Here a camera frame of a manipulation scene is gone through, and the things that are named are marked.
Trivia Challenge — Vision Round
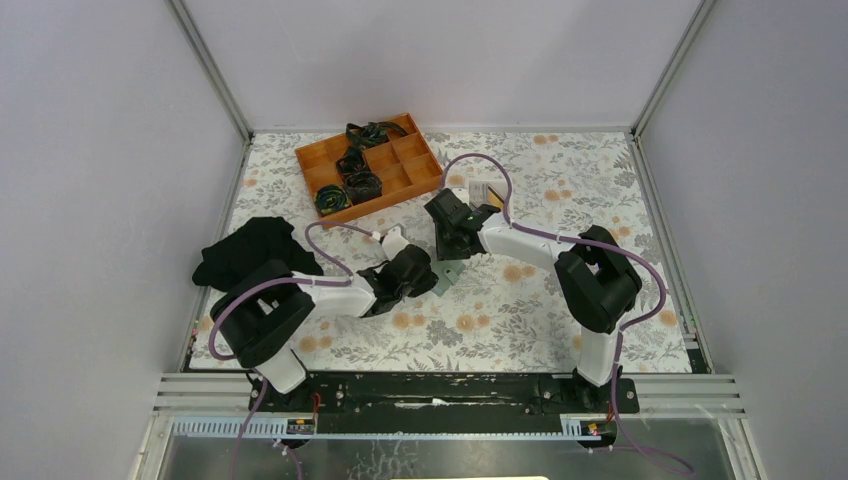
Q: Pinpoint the green leather card holder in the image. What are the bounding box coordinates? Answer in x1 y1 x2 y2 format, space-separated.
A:
432 260 465 297

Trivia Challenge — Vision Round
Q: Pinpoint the white plastic card box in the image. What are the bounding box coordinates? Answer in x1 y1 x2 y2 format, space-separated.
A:
465 178 508 209

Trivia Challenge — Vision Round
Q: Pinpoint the black cloth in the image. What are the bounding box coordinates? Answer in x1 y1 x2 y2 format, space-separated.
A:
191 217 324 292

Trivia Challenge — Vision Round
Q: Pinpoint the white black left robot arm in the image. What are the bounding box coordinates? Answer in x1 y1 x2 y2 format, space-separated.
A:
210 244 439 411

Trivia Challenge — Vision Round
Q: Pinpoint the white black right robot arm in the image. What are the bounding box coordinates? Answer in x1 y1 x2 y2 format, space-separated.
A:
425 189 642 412

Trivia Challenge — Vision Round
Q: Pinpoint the orange wooden compartment tray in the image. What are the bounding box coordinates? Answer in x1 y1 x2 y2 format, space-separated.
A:
295 113 443 222

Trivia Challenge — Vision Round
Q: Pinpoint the dark patterned rolled tie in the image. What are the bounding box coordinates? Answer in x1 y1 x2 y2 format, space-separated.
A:
344 170 383 205

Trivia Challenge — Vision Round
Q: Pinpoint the blue yellow rolled tie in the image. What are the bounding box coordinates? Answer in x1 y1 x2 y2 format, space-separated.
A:
314 184 353 217

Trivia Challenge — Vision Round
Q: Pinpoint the dark rolled tie middle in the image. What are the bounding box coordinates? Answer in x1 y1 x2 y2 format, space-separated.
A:
335 146 370 179

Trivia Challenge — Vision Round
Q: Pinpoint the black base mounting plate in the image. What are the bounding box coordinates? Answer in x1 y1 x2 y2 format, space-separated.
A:
249 371 640 435

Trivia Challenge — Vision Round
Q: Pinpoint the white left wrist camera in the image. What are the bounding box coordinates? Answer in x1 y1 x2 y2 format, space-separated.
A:
371 224 409 260

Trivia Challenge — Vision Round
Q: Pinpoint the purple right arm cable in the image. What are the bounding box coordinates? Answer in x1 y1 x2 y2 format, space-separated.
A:
439 154 668 333

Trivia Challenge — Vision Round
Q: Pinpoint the aluminium frame rail front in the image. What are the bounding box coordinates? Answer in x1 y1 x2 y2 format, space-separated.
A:
155 371 746 439

